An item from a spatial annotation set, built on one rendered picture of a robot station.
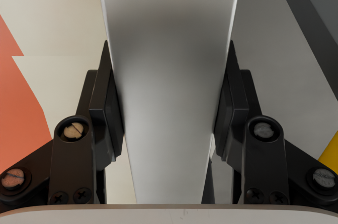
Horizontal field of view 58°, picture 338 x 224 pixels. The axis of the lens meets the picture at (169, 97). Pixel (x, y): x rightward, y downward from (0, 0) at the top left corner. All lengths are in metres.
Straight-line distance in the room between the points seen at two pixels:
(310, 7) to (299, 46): 1.04
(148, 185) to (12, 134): 0.09
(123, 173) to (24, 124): 0.08
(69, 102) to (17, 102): 0.03
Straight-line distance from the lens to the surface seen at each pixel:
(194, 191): 0.17
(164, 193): 0.17
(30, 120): 0.19
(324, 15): 0.40
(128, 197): 0.26
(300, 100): 1.71
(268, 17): 1.32
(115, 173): 0.23
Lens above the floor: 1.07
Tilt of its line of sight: 43 degrees down
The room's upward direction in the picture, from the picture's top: 180 degrees counter-clockwise
